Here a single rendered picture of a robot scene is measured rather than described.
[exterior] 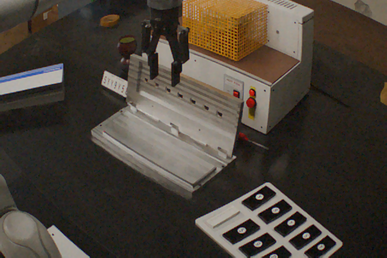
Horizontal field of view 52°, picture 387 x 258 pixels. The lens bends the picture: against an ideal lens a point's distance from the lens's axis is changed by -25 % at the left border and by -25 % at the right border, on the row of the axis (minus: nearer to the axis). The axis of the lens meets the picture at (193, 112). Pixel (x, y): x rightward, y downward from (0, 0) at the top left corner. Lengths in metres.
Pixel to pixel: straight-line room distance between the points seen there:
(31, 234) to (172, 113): 0.83
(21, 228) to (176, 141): 0.80
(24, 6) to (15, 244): 0.53
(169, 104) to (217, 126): 0.19
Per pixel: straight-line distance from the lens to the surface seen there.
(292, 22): 1.67
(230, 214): 1.35
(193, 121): 1.55
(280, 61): 1.69
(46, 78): 1.86
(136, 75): 1.67
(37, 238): 1.00
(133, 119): 1.69
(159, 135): 1.62
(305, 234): 1.31
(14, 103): 1.91
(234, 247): 1.28
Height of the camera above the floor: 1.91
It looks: 36 degrees down
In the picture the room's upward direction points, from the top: straight up
